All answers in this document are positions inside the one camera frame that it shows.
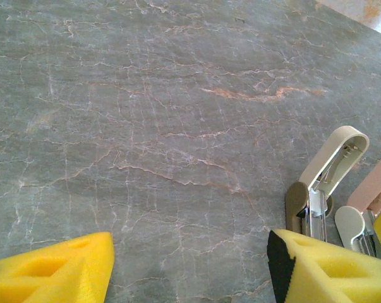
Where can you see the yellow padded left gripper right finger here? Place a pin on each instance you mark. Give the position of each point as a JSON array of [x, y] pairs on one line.
[[329, 277]]

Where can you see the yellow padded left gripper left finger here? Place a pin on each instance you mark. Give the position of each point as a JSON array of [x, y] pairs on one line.
[[51, 277]]

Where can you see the pink white mini stapler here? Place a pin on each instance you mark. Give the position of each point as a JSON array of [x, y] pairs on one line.
[[367, 189]]

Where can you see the beige brown mini stapler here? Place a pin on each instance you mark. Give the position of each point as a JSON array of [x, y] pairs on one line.
[[329, 151]]

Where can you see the loose single metal staple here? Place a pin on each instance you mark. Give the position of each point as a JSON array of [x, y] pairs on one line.
[[117, 158]]

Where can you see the small dark bent staple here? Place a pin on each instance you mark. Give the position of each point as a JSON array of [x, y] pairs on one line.
[[239, 20]]

